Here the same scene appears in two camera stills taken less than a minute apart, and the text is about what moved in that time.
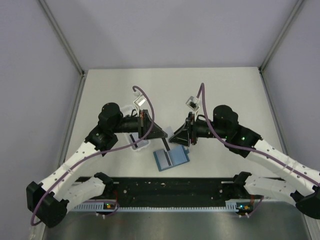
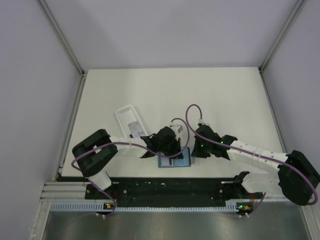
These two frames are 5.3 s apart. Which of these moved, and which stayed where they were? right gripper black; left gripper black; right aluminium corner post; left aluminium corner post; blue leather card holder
Moved: right gripper black; blue leather card holder; left gripper black
Stayed: right aluminium corner post; left aluminium corner post
